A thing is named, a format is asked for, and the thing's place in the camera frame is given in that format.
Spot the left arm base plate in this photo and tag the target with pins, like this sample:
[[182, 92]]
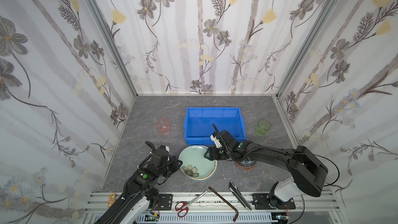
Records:
[[163, 202]]

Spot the red rimmed bowl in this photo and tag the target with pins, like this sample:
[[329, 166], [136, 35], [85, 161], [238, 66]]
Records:
[[246, 165]]

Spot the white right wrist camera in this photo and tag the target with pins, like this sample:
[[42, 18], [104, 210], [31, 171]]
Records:
[[216, 141]]

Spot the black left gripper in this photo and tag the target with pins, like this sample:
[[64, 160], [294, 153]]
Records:
[[171, 165]]

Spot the blue plastic bin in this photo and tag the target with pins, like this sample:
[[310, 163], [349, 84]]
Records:
[[199, 121]]

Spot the white slotted cable duct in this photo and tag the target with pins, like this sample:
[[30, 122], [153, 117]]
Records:
[[208, 218]]

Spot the dark bent metal bar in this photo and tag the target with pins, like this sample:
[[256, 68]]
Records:
[[226, 202]]

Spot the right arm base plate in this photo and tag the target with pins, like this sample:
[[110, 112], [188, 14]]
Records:
[[262, 202]]

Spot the green floral plate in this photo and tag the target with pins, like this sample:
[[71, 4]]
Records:
[[195, 165]]

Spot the green glass cup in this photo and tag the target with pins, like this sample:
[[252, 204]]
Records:
[[263, 127]]

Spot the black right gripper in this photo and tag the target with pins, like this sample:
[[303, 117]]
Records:
[[212, 153]]

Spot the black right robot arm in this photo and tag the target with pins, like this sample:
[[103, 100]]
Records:
[[308, 173]]

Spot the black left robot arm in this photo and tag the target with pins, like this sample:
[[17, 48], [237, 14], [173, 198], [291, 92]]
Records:
[[139, 192]]

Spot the small wooden block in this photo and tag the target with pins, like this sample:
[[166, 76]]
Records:
[[111, 199]]

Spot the pink glass cup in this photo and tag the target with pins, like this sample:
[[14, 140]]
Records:
[[163, 125]]

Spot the aluminium front rail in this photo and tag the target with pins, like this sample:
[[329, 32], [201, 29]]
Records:
[[97, 203]]

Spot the red handled scissors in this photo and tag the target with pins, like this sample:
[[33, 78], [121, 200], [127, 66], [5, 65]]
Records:
[[182, 207]]

